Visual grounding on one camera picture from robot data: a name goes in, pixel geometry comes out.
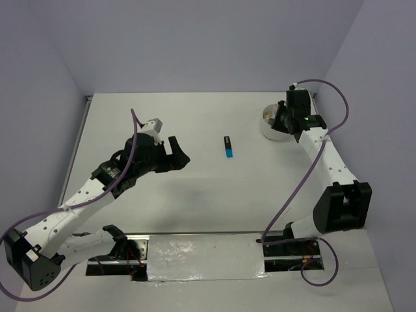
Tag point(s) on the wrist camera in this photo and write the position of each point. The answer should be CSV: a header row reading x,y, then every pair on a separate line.
x,y
293,86
153,128

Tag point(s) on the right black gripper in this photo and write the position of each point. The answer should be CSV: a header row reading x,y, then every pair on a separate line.
x,y
277,125

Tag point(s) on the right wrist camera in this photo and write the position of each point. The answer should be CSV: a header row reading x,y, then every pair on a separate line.
x,y
293,86

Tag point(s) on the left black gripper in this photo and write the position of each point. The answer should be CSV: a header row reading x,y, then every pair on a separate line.
x,y
176,161

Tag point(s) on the silver foil sheet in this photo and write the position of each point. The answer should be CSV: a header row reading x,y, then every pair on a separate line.
x,y
205,257

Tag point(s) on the white round divided organizer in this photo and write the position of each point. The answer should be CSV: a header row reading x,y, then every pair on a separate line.
x,y
266,126

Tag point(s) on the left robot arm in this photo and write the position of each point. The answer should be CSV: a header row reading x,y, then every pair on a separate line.
x,y
39,253

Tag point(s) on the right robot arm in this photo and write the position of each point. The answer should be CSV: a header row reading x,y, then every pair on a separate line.
x,y
344,203

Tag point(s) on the blue black highlighter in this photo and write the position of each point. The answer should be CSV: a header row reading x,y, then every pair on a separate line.
x,y
228,147

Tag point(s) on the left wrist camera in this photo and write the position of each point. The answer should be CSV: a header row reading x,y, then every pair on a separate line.
x,y
153,128

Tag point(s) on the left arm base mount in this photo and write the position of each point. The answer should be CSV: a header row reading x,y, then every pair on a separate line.
x,y
129,261

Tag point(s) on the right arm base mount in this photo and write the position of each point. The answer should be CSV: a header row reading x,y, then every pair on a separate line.
x,y
289,256

